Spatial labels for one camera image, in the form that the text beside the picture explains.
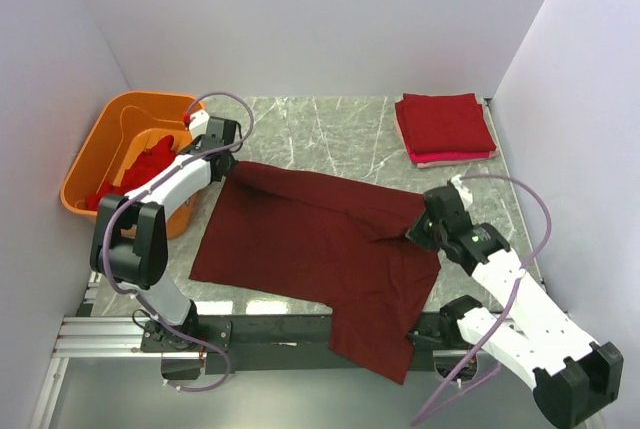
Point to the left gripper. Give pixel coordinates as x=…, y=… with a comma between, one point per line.
x=225, y=163

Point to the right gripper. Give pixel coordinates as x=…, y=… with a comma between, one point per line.
x=421, y=233

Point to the dark red t shirt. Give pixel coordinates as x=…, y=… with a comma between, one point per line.
x=325, y=239

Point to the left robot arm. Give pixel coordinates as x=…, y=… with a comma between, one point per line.
x=130, y=241

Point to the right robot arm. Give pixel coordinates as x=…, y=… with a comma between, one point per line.
x=571, y=375

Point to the bright red shirt in basket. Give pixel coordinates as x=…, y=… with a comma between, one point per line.
x=148, y=164

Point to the orange plastic basket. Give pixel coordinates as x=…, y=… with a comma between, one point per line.
x=129, y=124

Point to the folded dark red shirt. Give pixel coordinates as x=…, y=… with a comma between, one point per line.
x=450, y=123

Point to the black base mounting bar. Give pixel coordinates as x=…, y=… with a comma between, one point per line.
x=284, y=342

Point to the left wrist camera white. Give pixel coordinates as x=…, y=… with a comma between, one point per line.
x=197, y=122

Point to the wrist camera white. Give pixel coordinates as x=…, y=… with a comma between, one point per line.
x=463, y=191
x=197, y=122

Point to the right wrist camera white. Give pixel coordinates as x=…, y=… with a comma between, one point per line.
x=463, y=191

